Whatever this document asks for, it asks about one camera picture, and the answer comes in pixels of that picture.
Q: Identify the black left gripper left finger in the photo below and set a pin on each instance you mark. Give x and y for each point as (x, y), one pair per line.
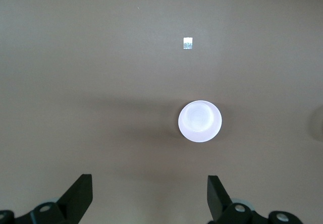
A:
(73, 203)

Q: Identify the small clear tape piece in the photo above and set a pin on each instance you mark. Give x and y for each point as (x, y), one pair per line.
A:
(188, 43)

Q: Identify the white round cup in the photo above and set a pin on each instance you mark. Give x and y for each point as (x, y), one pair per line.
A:
(200, 121)

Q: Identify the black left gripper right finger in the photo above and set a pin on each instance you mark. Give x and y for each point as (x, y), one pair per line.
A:
(219, 203)

